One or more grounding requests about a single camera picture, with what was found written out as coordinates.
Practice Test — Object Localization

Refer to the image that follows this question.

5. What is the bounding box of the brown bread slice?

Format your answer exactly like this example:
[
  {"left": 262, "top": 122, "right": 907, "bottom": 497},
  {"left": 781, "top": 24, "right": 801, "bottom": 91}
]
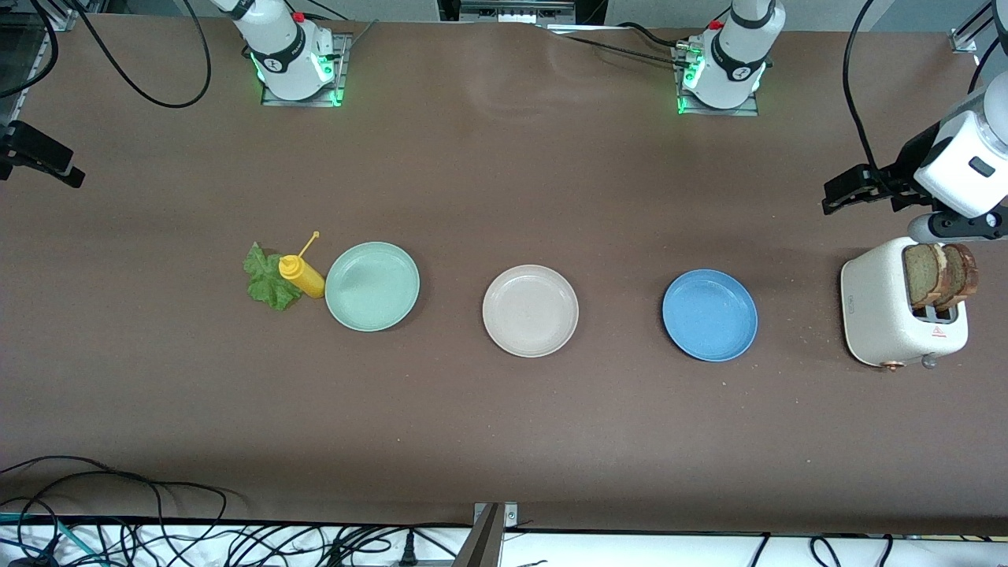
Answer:
[
  {"left": 903, "top": 242, "right": 950, "bottom": 309},
  {"left": 937, "top": 243, "right": 980, "bottom": 312}
]

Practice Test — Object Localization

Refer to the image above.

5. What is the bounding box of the green lettuce leaf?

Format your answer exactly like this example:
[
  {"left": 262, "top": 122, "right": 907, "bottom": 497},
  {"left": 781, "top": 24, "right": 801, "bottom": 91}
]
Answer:
[{"left": 243, "top": 242, "right": 304, "bottom": 313}]

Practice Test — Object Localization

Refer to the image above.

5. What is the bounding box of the yellow mustard squeeze bottle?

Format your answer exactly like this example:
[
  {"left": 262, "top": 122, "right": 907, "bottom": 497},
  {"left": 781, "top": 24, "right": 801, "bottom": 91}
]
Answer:
[{"left": 278, "top": 231, "right": 326, "bottom": 300}]

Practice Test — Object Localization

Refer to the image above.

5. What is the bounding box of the blue plate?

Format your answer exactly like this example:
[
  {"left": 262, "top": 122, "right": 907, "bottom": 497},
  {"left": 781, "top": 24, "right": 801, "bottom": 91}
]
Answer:
[{"left": 661, "top": 269, "right": 759, "bottom": 363}]

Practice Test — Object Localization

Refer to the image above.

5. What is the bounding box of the mint green plate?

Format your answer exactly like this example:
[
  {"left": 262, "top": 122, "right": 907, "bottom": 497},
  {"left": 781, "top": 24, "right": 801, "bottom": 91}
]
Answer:
[{"left": 324, "top": 241, "right": 421, "bottom": 332}]

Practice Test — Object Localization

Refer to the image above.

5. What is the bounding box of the beige plate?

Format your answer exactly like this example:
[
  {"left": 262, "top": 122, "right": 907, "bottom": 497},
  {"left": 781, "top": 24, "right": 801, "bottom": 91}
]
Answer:
[{"left": 482, "top": 265, "right": 580, "bottom": 358}]

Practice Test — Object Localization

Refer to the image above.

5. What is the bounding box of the white toaster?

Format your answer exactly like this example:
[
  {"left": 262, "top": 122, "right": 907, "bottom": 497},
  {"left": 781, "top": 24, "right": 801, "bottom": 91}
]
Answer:
[{"left": 839, "top": 236, "right": 969, "bottom": 371}]

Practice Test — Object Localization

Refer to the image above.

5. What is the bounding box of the grey metal bar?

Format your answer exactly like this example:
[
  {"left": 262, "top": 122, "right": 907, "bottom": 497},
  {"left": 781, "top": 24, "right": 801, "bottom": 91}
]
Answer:
[{"left": 450, "top": 504, "right": 506, "bottom": 567}]

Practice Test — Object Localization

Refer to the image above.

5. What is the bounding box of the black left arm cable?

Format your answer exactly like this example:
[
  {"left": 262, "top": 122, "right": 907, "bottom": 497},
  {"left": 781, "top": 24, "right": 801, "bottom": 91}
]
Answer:
[{"left": 843, "top": 0, "right": 1008, "bottom": 194}]

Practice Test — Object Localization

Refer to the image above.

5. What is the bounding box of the aluminium frame profile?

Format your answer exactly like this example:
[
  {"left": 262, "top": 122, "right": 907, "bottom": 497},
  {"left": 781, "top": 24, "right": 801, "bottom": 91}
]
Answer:
[
  {"left": 0, "top": 0, "right": 80, "bottom": 119},
  {"left": 949, "top": 0, "right": 1008, "bottom": 54}
]

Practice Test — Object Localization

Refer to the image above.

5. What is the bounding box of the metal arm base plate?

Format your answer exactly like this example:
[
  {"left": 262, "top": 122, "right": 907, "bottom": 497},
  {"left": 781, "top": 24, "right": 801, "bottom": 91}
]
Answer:
[
  {"left": 672, "top": 43, "right": 761, "bottom": 117},
  {"left": 261, "top": 33, "right": 351, "bottom": 108}
]

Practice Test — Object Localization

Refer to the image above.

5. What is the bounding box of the black base cable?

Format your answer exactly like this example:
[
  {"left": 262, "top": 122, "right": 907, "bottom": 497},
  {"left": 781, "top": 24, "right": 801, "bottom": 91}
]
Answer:
[{"left": 543, "top": 22, "right": 694, "bottom": 68}]

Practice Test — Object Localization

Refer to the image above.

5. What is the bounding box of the teal cable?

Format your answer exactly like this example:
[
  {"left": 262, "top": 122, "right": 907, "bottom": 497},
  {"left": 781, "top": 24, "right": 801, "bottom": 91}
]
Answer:
[{"left": 0, "top": 512, "right": 107, "bottom": 566}]

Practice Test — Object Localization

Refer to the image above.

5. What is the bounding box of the grey metal rail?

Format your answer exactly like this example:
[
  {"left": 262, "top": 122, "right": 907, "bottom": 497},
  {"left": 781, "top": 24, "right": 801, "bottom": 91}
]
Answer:
[{"left": 459, "top": 0, "right": 577, "bottom": 20}]

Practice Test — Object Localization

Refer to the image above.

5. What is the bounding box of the small aluminium bracket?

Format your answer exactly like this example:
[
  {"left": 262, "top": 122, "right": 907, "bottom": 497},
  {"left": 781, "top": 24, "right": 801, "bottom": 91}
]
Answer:
[{"left": 472, "top": 502, "right": 519, "bottom": 530}]

